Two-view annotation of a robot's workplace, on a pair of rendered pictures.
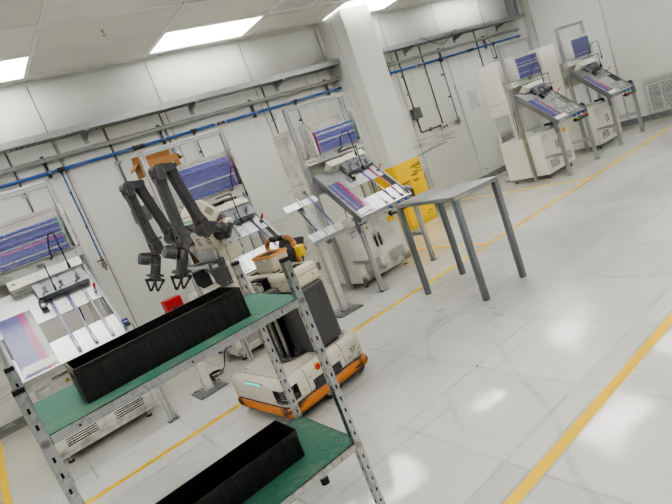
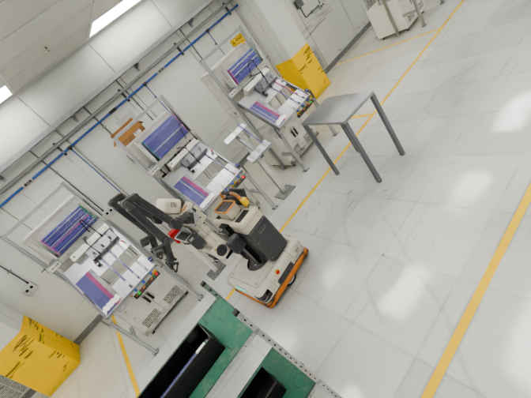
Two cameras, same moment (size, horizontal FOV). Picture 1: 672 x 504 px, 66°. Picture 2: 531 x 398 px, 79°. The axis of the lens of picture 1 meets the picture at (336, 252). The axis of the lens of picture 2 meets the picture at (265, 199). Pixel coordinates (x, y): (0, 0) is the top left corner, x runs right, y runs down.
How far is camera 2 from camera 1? 1.14 m
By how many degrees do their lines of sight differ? 21
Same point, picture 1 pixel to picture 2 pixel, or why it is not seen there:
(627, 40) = not seen: outside the picture
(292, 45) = not seen: outside the picture
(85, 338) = (130, 276)
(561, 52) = not seen: outside the picture
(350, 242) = (276, 141)
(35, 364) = (108, 303)
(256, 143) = (190, 74)
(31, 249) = (73, 231)
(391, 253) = (305, 137)
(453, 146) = (331, 19)
